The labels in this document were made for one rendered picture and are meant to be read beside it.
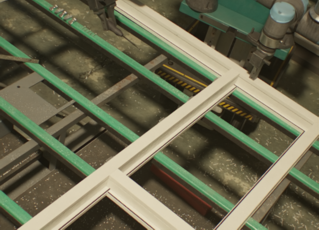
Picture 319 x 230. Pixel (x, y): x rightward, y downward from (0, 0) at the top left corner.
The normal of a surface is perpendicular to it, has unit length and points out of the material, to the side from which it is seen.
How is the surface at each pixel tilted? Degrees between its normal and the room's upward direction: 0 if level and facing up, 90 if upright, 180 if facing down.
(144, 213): 90
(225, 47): 90
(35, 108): 0
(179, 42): 90
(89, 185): 0
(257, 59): 90
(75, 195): 0
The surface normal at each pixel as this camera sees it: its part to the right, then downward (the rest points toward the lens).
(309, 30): -0.68, 0.42
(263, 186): 0.24, -0.71
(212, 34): -0.41, 0.55
